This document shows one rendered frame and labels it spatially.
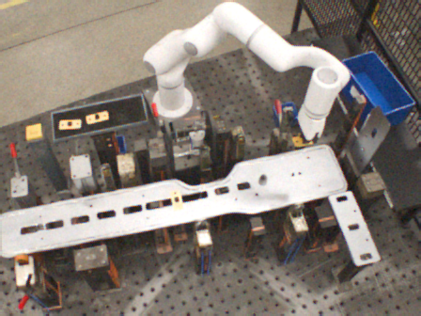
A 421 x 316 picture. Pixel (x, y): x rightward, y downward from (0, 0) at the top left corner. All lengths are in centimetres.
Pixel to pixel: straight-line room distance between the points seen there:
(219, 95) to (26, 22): 219
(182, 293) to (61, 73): 217
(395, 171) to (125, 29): 253
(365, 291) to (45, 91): 254
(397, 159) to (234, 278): 82
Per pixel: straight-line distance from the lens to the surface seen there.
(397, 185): 194
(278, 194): 182
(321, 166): 191
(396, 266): 218
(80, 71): 359
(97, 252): 170
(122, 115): 181
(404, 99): 206
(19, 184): 187
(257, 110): 239
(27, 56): 384
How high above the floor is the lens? 260
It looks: 59 degrees down
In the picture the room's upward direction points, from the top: 7 degrees counter-clockwise
